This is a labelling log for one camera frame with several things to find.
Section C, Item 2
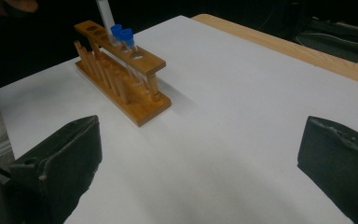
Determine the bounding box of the wooden test tube rack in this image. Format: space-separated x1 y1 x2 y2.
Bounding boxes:
73 20 172 128

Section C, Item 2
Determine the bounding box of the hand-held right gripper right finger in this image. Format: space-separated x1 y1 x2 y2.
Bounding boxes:
296 115 358 224

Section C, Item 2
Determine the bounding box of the blue cap test tube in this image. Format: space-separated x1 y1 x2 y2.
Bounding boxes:
109 23 141 82
119 28 150 90

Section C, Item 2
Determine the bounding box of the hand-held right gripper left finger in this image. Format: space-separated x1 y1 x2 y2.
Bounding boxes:
8 114 103 224

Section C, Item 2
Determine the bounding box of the white table mat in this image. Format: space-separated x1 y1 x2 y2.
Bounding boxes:
0 14 358 224

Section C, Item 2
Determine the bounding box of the orange cap test tube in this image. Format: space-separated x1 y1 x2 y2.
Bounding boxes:
95 0 119 48

